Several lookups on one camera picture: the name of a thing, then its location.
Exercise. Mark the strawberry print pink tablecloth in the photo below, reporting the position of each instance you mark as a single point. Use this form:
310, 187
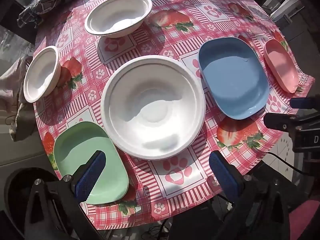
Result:
150, 45

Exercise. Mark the large white bowl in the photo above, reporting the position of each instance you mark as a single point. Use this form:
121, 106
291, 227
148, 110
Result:
152, 110

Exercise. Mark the medium white bowl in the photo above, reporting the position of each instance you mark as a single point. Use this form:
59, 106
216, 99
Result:
117, 13

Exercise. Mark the blue plate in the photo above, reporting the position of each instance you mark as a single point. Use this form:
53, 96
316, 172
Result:
232, 77

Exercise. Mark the green plate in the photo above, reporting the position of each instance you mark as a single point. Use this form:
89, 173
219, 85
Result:
72, 150

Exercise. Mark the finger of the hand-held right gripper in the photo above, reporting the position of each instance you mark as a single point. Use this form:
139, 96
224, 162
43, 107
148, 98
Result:
302, 102
277, 121

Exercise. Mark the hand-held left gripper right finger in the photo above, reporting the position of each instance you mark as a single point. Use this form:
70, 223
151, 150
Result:
222, 177

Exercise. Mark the small white bowl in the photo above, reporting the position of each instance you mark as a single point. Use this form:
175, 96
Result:
41, 73

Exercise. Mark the pink plate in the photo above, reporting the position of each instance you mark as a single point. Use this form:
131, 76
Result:
281, 65

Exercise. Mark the pink fabric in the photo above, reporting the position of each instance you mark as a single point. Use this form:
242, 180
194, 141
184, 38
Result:
303, 217

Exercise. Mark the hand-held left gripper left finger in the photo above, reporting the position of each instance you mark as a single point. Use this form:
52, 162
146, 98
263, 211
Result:
92, 177

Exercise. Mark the dark plaid cloth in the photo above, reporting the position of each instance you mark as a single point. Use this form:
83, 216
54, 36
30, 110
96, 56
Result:
45, 2

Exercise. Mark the beige cloth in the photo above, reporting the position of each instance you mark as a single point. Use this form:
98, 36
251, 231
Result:
17, 120

